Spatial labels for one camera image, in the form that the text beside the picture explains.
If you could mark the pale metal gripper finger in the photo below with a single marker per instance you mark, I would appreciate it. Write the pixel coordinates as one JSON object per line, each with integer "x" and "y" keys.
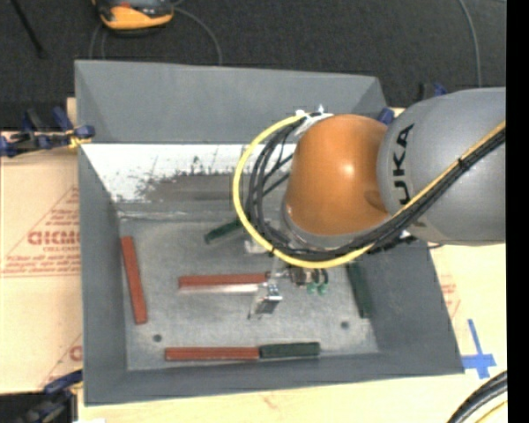
{"x": 272, "y": 287}
{"x": 266, "y": 305}

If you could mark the dark green flat block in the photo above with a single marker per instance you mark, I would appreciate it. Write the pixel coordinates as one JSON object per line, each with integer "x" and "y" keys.
{"x": 360, "y": 290}
{"x": 289, "y": 350}
{"x": 222, "y": 232}

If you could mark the red-brown flat block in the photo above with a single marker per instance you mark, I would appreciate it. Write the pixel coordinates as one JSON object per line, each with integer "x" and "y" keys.
{"x": 211, "y": 353}
{"x": 133, "y": 280}
{"x": 220, "y": 280}

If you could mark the grey metal bin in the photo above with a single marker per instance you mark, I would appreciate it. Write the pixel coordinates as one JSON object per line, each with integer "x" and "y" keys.
{"x": 229, "y": 104}

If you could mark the brown cardboard board, red print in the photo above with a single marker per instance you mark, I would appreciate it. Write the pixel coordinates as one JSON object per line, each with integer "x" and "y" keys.
{"x": 35, "y": 306}

